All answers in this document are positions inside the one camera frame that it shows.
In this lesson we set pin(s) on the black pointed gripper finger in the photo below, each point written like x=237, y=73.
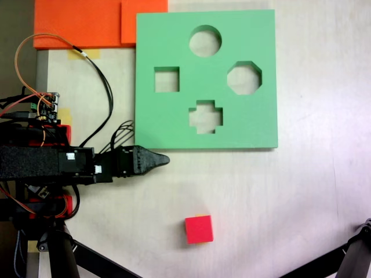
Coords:
x=150, y=160

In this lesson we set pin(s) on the red square block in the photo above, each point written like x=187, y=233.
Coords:
x=199, y=230

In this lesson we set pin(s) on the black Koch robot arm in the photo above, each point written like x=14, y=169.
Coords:
x=29, y=165

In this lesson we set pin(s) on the large orange flat block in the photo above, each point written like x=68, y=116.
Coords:
x=75, y=23

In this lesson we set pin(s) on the green shape sorter board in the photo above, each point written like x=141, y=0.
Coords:
x=162, y=130

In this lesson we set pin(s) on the yellow tape piece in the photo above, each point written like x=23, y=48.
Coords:
x=32, y=246
x=66, y=116

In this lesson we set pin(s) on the small black circuit board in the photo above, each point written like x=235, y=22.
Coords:
x=40, y=192

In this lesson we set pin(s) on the wide yellow tape strip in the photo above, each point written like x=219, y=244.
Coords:
x=92, y=54

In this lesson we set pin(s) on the black notched tripod leg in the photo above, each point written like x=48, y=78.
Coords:
x=356, y=255

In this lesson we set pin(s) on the red printed base mount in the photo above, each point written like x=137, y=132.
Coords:
x=67, y=134

